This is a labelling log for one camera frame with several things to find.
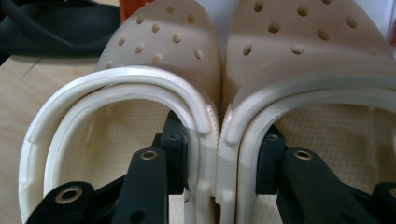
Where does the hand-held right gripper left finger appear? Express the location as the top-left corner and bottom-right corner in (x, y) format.
(151, 110), (190, 196)

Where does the white clog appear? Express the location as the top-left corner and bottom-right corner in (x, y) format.
(18, 0), (223, 224)
(214, 0), (396, 224)

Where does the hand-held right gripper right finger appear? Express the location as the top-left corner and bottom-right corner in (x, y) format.
(255, 124), (288, 195)

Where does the black sandal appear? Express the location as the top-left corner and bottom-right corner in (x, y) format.
(0, 0), (121, 64)

